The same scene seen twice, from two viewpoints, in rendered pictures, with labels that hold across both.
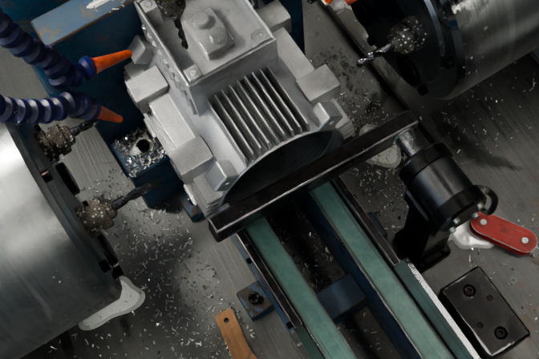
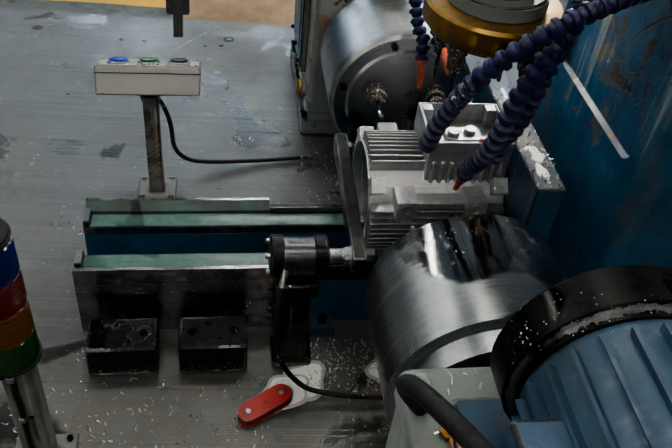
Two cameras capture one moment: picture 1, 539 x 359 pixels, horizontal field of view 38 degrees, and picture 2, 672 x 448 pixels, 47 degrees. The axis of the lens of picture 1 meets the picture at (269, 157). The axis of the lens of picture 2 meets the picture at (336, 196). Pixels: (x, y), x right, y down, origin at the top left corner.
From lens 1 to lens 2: 101 cm
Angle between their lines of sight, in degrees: 58
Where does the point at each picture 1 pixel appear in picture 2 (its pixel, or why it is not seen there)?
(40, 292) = (339, 50)
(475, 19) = (396, 255)
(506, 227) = (266, 404)
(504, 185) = (304, 435)
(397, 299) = (251, 259)
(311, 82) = (407, 191)
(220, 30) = (455, 131)
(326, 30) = not seen: hidden behind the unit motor
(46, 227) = (366, 41)
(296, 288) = (294, 218)
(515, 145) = not seen: outside the picture
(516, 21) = (387, 299)
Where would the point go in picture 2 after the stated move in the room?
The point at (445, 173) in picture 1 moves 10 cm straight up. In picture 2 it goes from (302, 242) to (307, 185)
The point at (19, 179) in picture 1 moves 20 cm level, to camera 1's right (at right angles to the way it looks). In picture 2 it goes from (395, 31) to (365, 94)
